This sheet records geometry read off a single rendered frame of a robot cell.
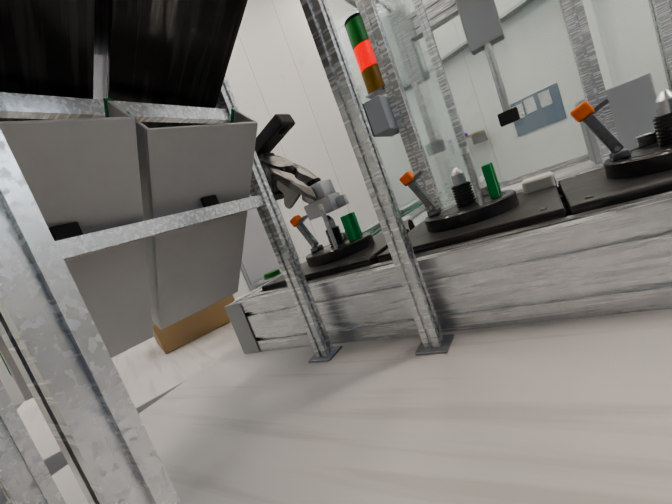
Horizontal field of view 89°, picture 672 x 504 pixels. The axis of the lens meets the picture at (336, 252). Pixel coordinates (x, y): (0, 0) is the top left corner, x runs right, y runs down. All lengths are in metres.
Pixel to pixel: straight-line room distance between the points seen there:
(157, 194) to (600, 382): 0.43
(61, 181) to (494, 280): 0.42
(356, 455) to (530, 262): 0.26
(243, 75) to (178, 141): 8.41
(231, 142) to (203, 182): 0.06
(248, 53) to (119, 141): 8.82
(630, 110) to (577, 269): 1.23
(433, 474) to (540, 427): 0.08
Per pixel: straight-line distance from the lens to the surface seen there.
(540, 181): 0.65
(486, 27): 1.61
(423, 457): 0.31
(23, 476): 0.34
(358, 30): 0.84
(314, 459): 0.35
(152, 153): 0.38
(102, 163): 0.35
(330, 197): 0.65
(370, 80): 0.81
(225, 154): 0.43
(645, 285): 0.45
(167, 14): 0.42
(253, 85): 8.77
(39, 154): 0.33
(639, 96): 1.63
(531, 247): 0.42
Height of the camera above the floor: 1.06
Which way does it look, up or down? 7 degrees down
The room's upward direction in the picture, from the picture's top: 21 degrees counter-clockwise
